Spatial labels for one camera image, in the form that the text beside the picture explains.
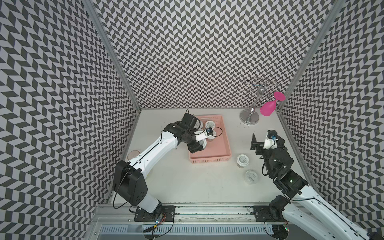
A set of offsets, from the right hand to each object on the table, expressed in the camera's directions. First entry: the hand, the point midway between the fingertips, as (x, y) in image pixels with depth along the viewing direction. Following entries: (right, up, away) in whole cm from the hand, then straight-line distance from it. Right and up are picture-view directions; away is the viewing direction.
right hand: (263, 136), depth 72 cm
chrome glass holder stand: (+7, +11, +38) cm, 40 cm away
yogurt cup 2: (-7, -15, +12) cm, 21 cm away
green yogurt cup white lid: (-30, +5, +28) cm, 41 cm away
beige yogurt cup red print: (-24, +6, +28) cm, 37 cm away
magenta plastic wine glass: (+13, +16, +24) cm, 32 cm away
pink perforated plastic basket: (-19, -12, +24) cm, 33 cm away
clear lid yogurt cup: (-3, -23, +9) cm, 25 cm away
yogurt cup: (-25, +1, -5) cm, 26 cm away
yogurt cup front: (-29, -4, +6) cm, 30 cm away
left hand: (-32, -4, +9) cm, 34 cm away
